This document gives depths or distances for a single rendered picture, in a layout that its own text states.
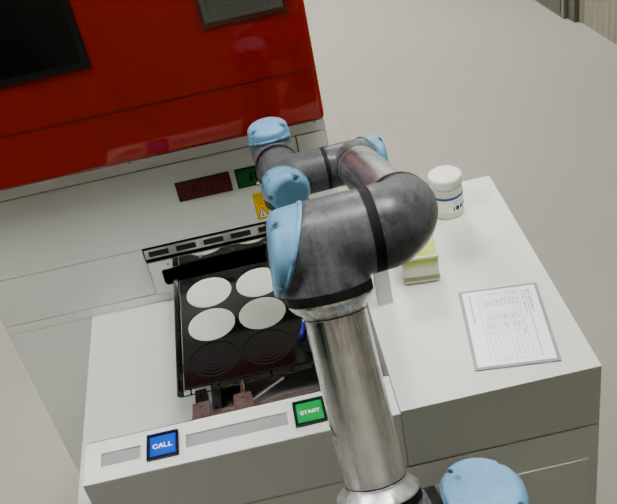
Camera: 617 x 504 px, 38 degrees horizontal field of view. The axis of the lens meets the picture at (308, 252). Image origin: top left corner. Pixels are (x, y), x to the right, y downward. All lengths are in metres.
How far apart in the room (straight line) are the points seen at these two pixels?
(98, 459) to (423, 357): 0.60
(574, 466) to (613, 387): 1.14
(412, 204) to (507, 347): 0.53
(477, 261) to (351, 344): 0.70
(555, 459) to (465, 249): 0.44
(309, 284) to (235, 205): 0.86
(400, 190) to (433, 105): 3.19
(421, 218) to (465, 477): 0.36
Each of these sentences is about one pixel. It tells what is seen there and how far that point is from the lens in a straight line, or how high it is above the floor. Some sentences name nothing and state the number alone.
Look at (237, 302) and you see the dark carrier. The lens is 1.92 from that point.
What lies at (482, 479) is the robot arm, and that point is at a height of 1.10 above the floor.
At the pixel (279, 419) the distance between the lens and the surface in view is 1.58.
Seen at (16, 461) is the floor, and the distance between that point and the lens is 3.11.
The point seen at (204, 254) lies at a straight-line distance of 2.02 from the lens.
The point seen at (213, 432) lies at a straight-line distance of 1.59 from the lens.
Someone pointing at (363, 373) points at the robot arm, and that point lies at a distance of 1.17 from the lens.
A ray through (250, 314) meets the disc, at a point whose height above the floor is 0.90.
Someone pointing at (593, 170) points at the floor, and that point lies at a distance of 3.80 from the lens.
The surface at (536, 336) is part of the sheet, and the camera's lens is 1.64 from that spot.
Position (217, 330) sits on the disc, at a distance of 1.86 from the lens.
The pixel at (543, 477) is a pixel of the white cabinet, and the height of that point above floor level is 0.71.
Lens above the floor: 2.10
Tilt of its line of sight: 37 degrees down
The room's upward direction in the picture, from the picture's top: 12 degrees counter-clockwise
